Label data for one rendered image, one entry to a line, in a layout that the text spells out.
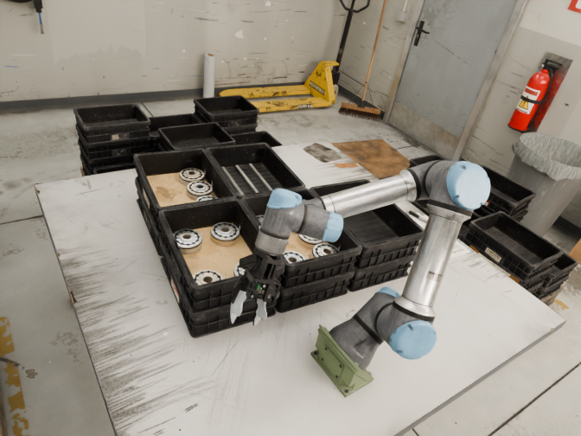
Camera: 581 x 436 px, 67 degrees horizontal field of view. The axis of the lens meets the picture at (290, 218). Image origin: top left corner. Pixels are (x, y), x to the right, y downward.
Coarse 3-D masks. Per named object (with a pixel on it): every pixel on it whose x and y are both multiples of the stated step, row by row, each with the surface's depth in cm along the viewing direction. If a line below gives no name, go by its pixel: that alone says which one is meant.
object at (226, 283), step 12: (204, 204) 156; (216, 204) 158; (240, 204) 159; (168, 228) 142; (180, 252) 134; (180, 264) 132; (192, 276) 126; (192, 288) 123; (204, 288) 124; (216, 288) 126
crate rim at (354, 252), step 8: (312, 192) 174; (240, 200) 162; (248, 208) 158; (256, 216) 155; (344, 232) 156; (352, 240) 153; (352, 248) 148; (360, 248) 149; (320, 256) 142; (328, 256) 143; (336, 256) 145; (344, 256) 147; (352, 256) 149; (288, 264) 137; (296, 264) 138; (304, 264) 139; (312, 264) 141; (320, 264) 143
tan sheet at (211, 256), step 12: (204, 228) 161; (204, 240) 155; (240, 240) 158; (204, 252) 151; (216, 252) 152; (228, 252) 152; (240, 252) 153; (192, 264) 145; (204, 264) 146; (216, 264) 147; (228, 264) 148; (228, 276) 143
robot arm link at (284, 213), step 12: (276, 192) 103; (288, 192) 104; (276, 204) 103; (288, 204) 102; (300, 204) 105; (264, 216) 106; (276, 216) 103; (288, 216) 103; (300, 216) 104; (264, 228) 104; (276, 228) 103; (288, 228) 104
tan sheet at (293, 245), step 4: (292, 236) 165; (296, 236) 166; (288, 240) 163; (292, 240) 163; (296, 240) 163; (288, 244) 161; (292, 244) 161; (296, 244) 162; (288, 248) 159; (292, 248) 159; (296, 248) 160; (300, 248) 160; (304, 248) 160; (308, 248) 161; (300, 252) 158; (304, 252) 159; (308, 252) 159; (304, 256) 157; (308, 256) 157
